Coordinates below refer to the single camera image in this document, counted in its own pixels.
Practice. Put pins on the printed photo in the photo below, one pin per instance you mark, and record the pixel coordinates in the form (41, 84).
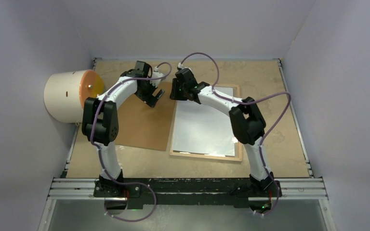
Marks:
(204, 124)

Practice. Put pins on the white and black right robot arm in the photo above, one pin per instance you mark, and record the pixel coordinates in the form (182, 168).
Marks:
(246, 119)

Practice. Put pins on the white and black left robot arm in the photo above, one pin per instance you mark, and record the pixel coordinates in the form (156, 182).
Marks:
(100, 116)

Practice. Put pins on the aluminium extrusion rail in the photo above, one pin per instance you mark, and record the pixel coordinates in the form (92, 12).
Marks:
(292, 189)

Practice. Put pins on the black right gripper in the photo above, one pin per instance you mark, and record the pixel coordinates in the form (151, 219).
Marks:
(175, 95)

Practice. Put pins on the white cylinder with orange lid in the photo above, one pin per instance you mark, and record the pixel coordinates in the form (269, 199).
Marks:
(65, 94)

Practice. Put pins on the brown hardboard backing board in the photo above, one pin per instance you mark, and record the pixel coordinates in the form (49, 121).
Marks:
(144, 127)

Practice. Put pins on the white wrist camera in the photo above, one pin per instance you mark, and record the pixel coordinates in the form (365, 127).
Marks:
(182, 67)
(157, 77)

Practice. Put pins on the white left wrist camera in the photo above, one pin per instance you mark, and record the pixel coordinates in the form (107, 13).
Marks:
(157, 77)

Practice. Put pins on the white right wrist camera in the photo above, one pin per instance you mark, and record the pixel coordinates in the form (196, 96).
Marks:
(182, 67)

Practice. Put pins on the wooden picture frame with glass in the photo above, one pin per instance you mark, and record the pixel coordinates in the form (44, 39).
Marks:
(204, 157)

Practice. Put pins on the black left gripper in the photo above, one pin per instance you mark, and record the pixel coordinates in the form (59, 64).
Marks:
(150, 99)

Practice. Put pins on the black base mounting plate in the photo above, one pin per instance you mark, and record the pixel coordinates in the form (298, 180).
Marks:
(237, 192)

